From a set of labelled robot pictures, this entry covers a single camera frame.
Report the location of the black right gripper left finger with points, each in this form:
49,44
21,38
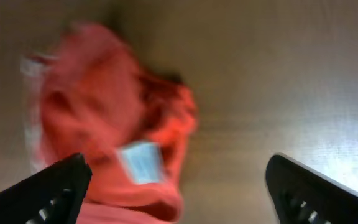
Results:
53,195

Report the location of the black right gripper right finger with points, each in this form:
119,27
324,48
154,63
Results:
300,194

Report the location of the red t-shirt with white print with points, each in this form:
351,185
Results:
91,96

